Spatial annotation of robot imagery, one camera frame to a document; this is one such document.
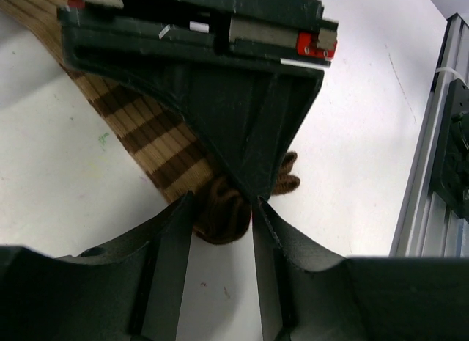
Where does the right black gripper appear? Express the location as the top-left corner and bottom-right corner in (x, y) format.
(57, 0), (339, 199)

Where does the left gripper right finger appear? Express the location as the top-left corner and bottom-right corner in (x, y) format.
(253, 198), (468, 340)

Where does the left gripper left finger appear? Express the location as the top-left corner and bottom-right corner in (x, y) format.
(1, 193), (193, 340)

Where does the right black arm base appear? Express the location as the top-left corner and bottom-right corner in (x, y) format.
(431, 79), (468, 219)

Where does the aluminium rail frame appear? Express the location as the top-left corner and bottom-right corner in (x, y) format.
(389, 13), (468, 257)

